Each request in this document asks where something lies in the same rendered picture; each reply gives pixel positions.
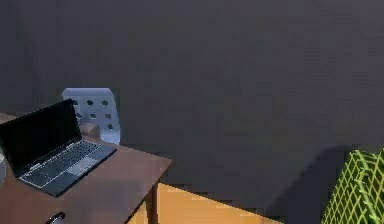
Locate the brown wooden table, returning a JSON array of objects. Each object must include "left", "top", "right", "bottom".
[{"left": 0, "top": 112, "right": 173, "bottom": 224}]

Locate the black open laptop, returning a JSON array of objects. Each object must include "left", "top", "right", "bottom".
[{"left": 0, "top": 98, "right": 118, "bottom": 198}]

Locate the green lattice basket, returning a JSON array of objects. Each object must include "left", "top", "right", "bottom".
[{"left": 320, "top": 148, "right": 384, "bottom": 224}]

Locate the black curved handle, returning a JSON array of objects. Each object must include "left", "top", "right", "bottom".
[{"left": 44, "top": 211, "right": 66, "bottom": 224}]

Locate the pale blue perforated chair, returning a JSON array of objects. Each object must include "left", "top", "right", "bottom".
[{"left": 61, "top": 87, "right": 122, "bottom": 146}]

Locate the small brown box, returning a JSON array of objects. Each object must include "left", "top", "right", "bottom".
[{"left": 79, "top": 121, "right": 101, "bottom": 140}]

